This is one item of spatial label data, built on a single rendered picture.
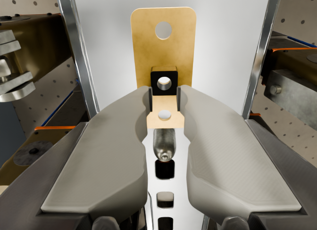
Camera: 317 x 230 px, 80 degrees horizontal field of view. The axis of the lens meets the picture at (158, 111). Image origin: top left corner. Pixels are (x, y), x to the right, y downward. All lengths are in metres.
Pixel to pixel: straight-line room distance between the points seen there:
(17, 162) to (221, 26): 0.32
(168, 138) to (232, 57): 0.12
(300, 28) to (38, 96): 0.75
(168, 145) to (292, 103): 0.15
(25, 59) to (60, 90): 0.43
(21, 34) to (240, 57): 0.22
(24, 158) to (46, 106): 0.38
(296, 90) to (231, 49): 0.08
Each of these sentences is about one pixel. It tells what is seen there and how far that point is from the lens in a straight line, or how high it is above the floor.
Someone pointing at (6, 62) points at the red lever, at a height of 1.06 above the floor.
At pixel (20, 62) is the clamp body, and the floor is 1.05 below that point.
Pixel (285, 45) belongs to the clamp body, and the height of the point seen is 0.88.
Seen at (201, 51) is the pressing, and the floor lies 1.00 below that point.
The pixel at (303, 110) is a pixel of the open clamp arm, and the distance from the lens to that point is 0.26.
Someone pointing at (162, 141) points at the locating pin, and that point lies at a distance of 0.25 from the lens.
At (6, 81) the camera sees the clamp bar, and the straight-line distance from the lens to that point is 0.21.
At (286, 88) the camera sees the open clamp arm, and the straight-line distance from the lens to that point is 0.27.
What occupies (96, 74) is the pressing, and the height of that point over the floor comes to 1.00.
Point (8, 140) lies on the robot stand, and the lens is 0.76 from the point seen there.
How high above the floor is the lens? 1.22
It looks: 58 degrees down
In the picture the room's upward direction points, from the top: 179 degrees counter-clockwise
